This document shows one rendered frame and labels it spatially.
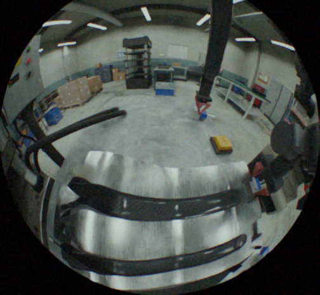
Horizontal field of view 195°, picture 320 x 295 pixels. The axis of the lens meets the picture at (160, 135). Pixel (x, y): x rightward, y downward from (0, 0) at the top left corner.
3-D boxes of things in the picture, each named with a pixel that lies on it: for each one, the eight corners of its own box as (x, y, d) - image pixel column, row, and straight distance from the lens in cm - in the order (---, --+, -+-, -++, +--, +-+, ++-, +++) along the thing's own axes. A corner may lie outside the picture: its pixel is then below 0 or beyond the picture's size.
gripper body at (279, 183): (271, 195, 30) (294, 179, 27) (258, 159, 30) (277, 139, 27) (279, 187, 35) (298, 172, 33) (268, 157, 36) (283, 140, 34)
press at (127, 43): (152, 81, 536) (153, 42, 535) (148, 89, 387) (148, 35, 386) (135, 81, 554) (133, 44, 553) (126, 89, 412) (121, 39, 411)
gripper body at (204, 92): (198, 100, 44) (202, 84, 42) (195, 93, 53) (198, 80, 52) (211, 103, 46) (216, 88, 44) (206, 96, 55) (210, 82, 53)
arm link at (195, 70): (216, 72, 38) (217, 59, 44) (185, 65, 38) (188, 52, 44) (209, 91, 46) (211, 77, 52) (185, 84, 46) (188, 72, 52)
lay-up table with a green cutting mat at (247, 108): (226, 95, 561) (232, 77, 551) (260, 123, 418) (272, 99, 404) (209, 91, 495) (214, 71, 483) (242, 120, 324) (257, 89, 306)
